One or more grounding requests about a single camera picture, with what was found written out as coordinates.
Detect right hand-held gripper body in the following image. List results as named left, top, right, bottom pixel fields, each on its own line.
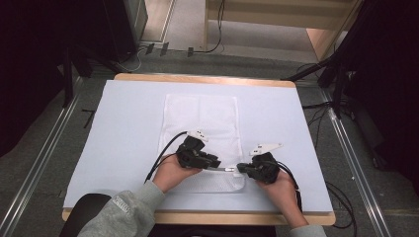
left=248, top=142, right=285, bottom=185

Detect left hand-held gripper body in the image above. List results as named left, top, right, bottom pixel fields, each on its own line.
left=175, top=129, right=210, bottom=170

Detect white mesh laundry bag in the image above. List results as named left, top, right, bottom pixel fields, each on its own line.
left=157, top=93, right=247, bottom=195

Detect person's left hand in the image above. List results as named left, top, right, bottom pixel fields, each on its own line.
left=151, top=153, right=203, bottom=195

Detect person's right hand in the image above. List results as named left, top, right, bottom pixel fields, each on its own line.
left=256, top=169, right=298, bottom=205

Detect wooden table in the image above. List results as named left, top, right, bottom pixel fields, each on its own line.
left=61, top=72, right=337, bottom=227

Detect pale table mat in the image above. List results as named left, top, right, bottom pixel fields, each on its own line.
left=63, top=79, right=334, bottom=213

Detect black tripod stand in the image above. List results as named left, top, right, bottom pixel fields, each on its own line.
left=281, top=48, right=351, bottom=120

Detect dark rounded object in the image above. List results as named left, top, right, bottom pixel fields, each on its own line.
left=58, top=193, right=114, bottom=237

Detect black metal stand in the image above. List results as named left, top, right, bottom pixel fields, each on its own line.
left=61, top=45, right=75, bottom=109

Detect grey cabinet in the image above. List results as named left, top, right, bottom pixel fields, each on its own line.
left=123, top=0, right=149, bottom=43

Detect black curtain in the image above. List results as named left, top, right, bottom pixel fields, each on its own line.
left=0, top=0, right=139, bottom=157
left=329, top=0, right=419, bottom=197

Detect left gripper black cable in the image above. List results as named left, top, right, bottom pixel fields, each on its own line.
left=143, top=130, right=189, bottom=185

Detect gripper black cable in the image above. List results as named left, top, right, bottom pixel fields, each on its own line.
left=276, top=160, right=303, bottom=212
left=143, top=130, right=189, bottom=185

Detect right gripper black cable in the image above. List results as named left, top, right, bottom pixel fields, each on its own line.
left=276, top=160, right=303, bottom=212

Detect black floor cables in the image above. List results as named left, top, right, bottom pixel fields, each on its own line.
left=301, top=101, right=334, bottom=150

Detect black looped floor cable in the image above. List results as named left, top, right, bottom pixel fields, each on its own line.
left=325, top=182, right=359, bottom=231

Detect aluminium floor rail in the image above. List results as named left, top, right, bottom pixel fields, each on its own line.
left=319, top=88, right=393, bottom=237
left=0, top=76, right=84, bottom=237

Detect white floor cable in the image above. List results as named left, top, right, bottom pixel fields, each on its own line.
left=120, top=45, right=147, bottom=73

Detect black hanging cable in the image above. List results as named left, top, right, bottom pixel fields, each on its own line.
left=193, top=0, right=227, bottom=54

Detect light wooden frame furniture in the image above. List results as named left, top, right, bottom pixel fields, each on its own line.
left=203, top=0, right=364, bottom=62

